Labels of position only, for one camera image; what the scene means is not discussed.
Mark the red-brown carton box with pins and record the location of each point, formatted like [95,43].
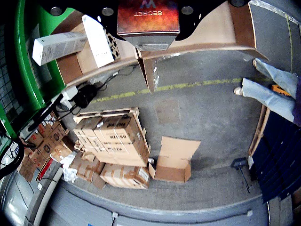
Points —
[148,18]

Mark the purple shirt torso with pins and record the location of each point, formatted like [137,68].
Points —
[298,101]

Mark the red print cardboard box pile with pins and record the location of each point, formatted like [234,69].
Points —
[44,146]

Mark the blue jeans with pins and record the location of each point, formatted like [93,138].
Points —
[268,96]

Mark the white power strip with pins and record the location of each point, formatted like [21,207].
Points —
[69,94]

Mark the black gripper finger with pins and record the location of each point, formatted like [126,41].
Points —
[103,11]
[188,21]

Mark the wooden frame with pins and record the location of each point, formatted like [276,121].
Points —
[259,131]

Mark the beige sneaker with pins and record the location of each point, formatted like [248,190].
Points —
[255,63]
[238,91]

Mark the grey roller shutter door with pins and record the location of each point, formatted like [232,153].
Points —
[164,216]

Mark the taped brown cardboard box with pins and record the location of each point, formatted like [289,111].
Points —
[124,176]

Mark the flat open cardboard box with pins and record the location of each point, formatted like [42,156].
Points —
[174,164]

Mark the small white carton box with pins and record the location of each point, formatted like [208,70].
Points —
[98,44]

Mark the green metal shelf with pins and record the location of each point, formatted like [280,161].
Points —
[26,70]

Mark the black device on rod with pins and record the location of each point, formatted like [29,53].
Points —
[239,163]

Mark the blue panel partition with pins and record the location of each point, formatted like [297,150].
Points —
[279,153]

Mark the tall white carton box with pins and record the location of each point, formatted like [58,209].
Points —
[56,47]

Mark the crumpled white plastic film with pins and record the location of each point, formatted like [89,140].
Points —
[69,169]

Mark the open cardboard box with flap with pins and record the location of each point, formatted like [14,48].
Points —
[211,35]

